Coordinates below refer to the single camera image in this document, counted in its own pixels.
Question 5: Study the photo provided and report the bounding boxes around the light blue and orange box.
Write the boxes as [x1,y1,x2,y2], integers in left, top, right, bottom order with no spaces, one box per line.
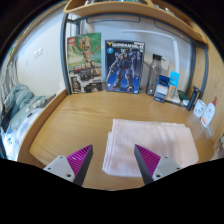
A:
[166,70,181,100]

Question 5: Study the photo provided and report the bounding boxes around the white glue bottle red cap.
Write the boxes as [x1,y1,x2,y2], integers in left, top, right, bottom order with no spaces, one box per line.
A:
[200,96,218,128]

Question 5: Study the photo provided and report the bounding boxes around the bed with grey bedding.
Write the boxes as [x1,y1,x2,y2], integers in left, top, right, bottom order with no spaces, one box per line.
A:
[0,59,58,162]

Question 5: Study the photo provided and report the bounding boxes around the white rectangular box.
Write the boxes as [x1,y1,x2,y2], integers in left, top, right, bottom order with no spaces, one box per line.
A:
[161,57,171,77]

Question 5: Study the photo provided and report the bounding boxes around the blue robot model box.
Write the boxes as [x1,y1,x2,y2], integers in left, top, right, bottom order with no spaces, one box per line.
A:
[105,39,146,95]

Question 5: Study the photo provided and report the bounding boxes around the white desk lamp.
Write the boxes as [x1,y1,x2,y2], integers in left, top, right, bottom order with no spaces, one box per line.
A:
[121,29,188,104]

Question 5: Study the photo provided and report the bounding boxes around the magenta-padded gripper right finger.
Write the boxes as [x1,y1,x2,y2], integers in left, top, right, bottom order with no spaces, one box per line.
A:
[133,143,183,186]

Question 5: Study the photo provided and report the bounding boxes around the small dark blue box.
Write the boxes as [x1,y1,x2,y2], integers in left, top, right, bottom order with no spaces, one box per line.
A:
[153,74,171,104]

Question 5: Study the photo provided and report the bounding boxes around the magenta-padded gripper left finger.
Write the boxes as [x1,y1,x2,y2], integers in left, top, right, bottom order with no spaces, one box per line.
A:
[43,143,94,187]

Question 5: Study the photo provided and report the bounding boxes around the clear bottle with dark cap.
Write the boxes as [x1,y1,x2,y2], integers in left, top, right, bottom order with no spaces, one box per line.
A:
[145,53,163,97]

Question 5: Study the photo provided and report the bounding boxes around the green toy figure box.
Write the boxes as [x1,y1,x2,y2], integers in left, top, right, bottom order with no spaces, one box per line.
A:
[66,32,104,95]

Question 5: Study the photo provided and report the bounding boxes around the white mug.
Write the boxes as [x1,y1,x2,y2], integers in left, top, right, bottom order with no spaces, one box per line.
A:
[193,98,208,119]

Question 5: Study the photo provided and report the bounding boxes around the pink towel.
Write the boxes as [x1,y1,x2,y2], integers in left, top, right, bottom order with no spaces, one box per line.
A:
[101,118,200,178]

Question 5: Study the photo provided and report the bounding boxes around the wooden shelf with metal frame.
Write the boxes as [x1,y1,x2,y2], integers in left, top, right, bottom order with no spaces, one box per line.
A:
[59,0,210,101]

